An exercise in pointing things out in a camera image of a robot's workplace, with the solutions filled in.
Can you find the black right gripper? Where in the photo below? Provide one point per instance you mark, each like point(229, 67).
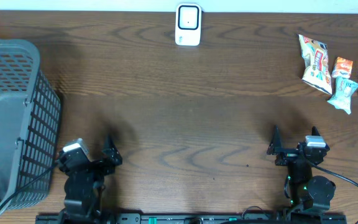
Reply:
point(275, 147)

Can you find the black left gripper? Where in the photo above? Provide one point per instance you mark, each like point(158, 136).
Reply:
point(113, 156)

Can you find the green wet wipes pack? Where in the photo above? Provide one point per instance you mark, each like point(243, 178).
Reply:
point(341, 99)

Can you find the orange tissue pack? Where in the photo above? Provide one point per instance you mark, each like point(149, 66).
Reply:
point(342, 68)

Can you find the red white snack package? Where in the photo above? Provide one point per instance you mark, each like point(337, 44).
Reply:
point(315, 56)

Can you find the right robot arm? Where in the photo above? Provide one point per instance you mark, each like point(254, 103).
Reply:
point(309, 194)

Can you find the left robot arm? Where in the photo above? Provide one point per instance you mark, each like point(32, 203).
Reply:
point(85, 183)

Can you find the white barcode scanner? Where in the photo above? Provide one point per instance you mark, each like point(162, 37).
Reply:
point(188, 24)

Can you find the grey plastic mesh basket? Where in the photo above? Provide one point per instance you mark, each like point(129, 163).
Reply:
point(30, 115)

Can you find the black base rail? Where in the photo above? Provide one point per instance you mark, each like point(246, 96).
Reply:
point(250, 217)

